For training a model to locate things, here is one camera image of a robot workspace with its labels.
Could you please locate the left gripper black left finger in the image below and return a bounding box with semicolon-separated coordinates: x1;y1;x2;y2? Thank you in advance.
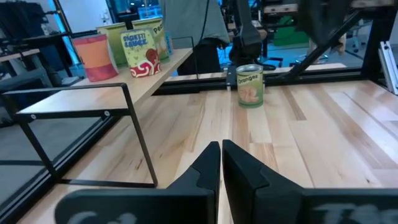
54;141;221;224

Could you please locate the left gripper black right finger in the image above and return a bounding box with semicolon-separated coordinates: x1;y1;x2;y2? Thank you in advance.
221;139;398;224

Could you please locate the spaghetti sauce can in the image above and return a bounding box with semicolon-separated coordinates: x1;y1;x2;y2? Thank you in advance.
119;27;162;78

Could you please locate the green yellow box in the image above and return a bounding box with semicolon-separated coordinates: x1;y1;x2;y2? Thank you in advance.
132;17;171;64

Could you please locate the mixed fruit can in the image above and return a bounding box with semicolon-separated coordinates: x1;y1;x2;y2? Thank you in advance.
72;33;119;83

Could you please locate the plain green can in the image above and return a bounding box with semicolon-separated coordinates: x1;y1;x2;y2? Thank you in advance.
95;22;129;68

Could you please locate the silver aluminium extrusion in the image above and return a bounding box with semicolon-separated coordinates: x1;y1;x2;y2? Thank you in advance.
378;40;398;96

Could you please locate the green Oranges can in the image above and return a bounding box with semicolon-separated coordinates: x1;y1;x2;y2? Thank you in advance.
235;63;265;109

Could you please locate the person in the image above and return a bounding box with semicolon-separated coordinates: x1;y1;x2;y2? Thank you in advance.
159;0;231;77

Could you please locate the black diagonal frame strut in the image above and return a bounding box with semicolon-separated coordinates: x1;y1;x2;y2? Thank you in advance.
285;9;364;80

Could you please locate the black vertical frame post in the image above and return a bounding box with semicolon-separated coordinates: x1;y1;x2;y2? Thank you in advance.
362;9;398;82

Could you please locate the black table edge rail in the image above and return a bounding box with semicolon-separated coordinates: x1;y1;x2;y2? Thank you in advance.
154;63;373;96

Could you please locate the wooden shelf black metal frame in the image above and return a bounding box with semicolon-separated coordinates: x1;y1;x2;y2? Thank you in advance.
2;36;200;189

